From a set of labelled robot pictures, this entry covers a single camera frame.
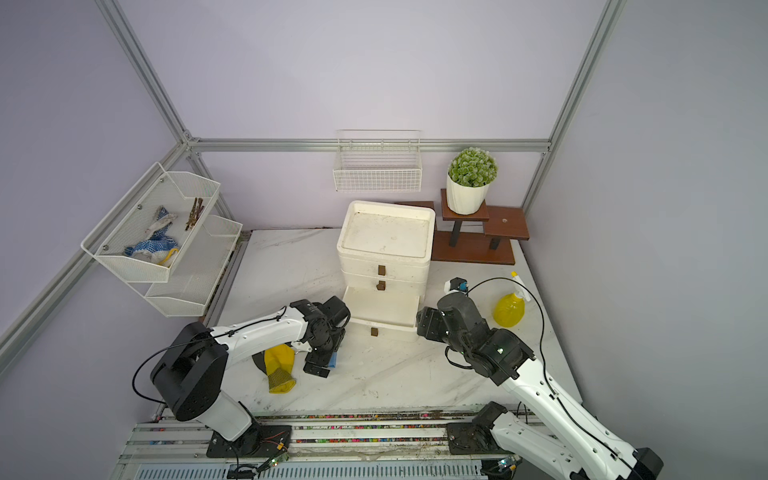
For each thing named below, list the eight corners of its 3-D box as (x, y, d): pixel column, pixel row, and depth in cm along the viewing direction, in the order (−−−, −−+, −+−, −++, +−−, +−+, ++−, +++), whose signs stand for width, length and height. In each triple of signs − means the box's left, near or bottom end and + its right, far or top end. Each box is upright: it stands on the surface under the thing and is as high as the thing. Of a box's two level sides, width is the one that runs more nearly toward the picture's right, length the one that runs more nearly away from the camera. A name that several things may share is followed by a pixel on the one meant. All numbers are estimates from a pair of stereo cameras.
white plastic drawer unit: (346, 307, 100) (333, 257, 80) (352, 253, 115) (343, 201, 95) (430, 306, 100) (439, 257, 80) (425, 253, 115) (432, 201, 95)
